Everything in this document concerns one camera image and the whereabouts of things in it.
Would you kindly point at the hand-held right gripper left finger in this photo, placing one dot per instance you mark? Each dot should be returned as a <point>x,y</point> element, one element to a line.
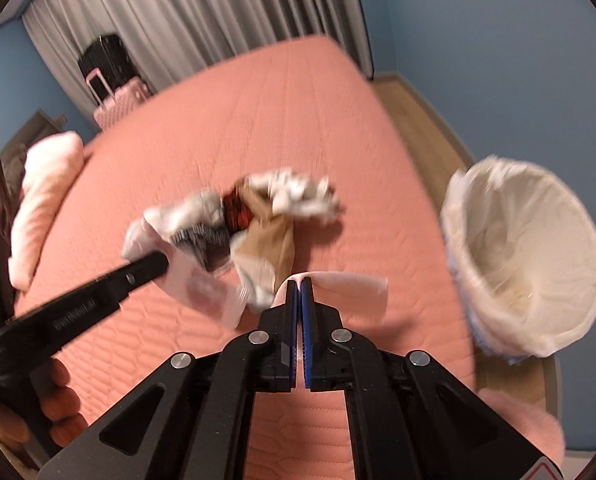
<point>292,310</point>

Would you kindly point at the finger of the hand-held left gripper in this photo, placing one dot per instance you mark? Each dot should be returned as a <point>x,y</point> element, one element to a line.
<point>145,270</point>

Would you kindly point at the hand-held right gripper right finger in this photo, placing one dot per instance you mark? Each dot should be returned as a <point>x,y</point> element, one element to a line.
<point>308,320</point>

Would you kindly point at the pink paper sheet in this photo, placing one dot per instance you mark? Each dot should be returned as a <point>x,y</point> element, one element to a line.
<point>358,287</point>

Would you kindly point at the black and white printed wrapper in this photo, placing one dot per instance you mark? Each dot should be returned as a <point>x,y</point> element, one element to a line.
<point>197,240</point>

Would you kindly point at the clear plastic bag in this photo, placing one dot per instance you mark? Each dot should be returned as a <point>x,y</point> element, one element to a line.
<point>202,290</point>

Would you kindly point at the brown paper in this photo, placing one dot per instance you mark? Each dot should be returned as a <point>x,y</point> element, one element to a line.
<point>273,240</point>

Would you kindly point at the red wrapper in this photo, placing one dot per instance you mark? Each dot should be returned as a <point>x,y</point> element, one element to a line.
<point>235,210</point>

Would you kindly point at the trash bin with white liner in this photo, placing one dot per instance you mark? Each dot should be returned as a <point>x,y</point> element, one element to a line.
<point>528,240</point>

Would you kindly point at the person's left hand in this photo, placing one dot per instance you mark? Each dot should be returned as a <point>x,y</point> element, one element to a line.
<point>57,400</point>

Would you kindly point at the pink fluffy pillow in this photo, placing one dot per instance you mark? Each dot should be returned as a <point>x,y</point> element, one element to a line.
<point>47,185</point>

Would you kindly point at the pink suitcase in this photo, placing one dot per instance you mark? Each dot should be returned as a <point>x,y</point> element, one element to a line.
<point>122,100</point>

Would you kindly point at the dark wooden bedside cabinet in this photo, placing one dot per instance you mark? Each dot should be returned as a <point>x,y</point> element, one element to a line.
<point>40,125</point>

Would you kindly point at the pink quilted bed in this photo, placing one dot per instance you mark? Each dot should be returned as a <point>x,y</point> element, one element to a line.
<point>278,110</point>

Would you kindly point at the black suitcase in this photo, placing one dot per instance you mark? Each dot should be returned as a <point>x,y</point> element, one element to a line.
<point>107,57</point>

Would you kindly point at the person's pink fleece clothing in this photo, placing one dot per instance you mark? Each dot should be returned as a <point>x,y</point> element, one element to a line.
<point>523,410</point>

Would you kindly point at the grey curtain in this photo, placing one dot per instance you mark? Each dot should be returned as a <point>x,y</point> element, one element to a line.
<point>177,10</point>

